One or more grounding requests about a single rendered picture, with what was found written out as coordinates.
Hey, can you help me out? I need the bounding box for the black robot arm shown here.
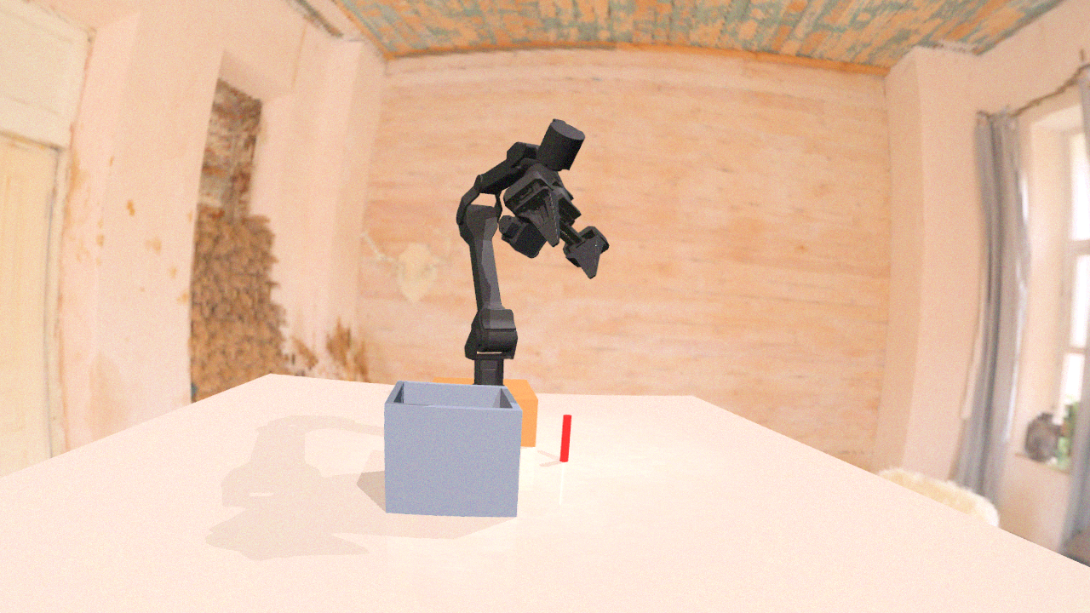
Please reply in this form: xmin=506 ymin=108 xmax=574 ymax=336
xmin=456 ymin=118 xmax=585 ymax=387

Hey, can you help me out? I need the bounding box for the red peg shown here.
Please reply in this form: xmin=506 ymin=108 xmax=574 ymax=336
xmin=559 ymin=414 xmax=571 ymax=462

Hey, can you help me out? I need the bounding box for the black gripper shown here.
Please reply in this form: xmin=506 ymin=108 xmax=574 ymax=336
xmin=502 ymin=171 xmax=610 ymax=279

